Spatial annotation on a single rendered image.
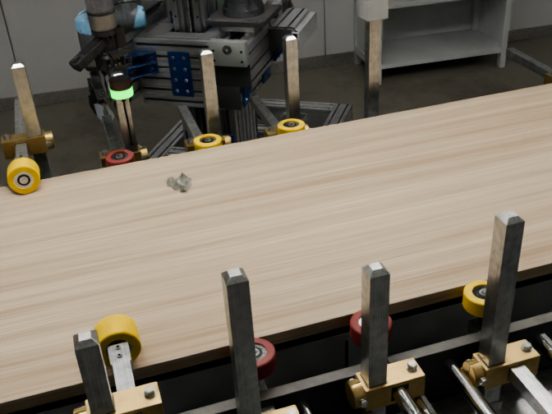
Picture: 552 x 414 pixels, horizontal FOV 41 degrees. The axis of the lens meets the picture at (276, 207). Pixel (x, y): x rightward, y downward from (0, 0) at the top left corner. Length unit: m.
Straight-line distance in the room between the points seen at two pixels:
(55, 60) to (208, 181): 3.09
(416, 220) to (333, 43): 3.48
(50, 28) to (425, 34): 2.49
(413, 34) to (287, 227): 3.71
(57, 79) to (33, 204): 3.05
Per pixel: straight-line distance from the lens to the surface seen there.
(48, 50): 4.86
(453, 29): 5.38
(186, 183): 1.87
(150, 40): 2.86
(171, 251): 1.63
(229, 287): 1.08
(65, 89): 4.94
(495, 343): 1.40
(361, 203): 1.75
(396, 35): 5.22
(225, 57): 2.61
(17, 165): 1.95
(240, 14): 2.68
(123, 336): 1.32
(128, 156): 2.05
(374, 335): 1.25
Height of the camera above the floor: 1.81
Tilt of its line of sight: 31 degrees down
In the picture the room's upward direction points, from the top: 4 degrees counter-clockwise
